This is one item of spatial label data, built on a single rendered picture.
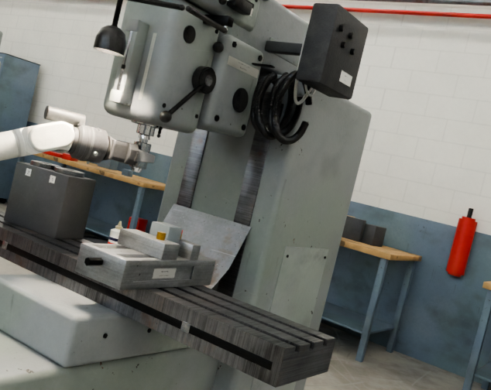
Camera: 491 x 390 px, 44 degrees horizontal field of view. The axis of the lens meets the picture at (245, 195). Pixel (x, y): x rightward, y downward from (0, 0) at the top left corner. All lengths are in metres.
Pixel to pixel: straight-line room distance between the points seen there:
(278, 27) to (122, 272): 0.90
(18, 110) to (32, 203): 7.13
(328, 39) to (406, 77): 4.32
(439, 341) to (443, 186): 1.33
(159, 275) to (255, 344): 0.33
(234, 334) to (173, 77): 0.66
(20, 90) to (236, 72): 7.41
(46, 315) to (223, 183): 0.73
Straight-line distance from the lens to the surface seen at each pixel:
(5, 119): 8.94
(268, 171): 1.85
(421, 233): 5.65
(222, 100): 1.70
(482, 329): 4.73
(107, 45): 1.49
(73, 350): 1.46
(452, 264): 5.43
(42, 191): 1.91
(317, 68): 1.64
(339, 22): 1.68
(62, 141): 1.53
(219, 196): 1.94
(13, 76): 8.95
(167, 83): 1.56
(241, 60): 1.75
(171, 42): 1.57
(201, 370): 1.89
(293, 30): 1.97
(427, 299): 5.64
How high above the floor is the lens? 1.25
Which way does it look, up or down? 2 degrees down
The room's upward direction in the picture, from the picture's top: 14 degrees clockwise
